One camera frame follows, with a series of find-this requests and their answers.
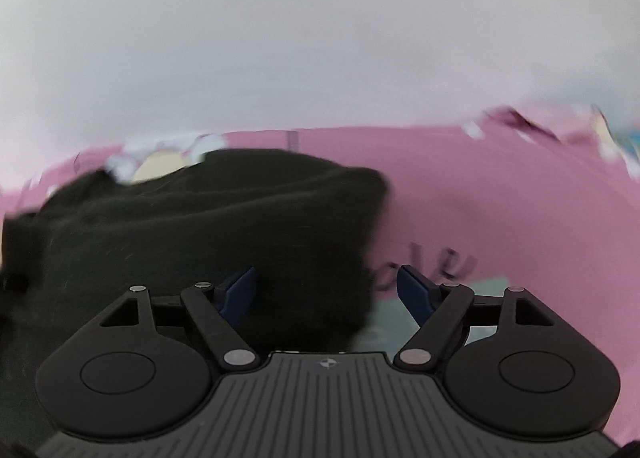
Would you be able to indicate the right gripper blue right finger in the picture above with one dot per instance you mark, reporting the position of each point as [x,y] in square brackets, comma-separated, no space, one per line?
[420,296]

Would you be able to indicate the dark green knit sweater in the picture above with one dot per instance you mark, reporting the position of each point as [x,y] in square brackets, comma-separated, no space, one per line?
[302,224]

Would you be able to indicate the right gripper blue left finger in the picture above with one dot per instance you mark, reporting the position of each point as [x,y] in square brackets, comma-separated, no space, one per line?
[234,296]

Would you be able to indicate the pink floral bed sheet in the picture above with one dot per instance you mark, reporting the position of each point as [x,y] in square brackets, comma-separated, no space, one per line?
[549,206]

